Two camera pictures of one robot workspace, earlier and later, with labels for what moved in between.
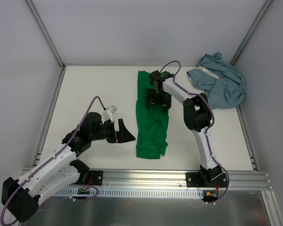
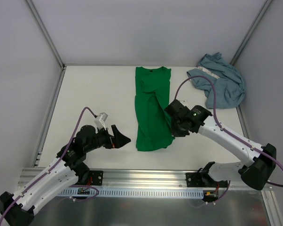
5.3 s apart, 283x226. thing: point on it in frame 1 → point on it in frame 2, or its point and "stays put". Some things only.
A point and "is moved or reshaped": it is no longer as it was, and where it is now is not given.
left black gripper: [116, 131] → [111, 140]
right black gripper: [158, 100] → [175, 131]
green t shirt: [152, 123] is moved or reshaped
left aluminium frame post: [46, 34] stays put
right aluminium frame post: [259, 16] stays put
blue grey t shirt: [222, 81] stays put
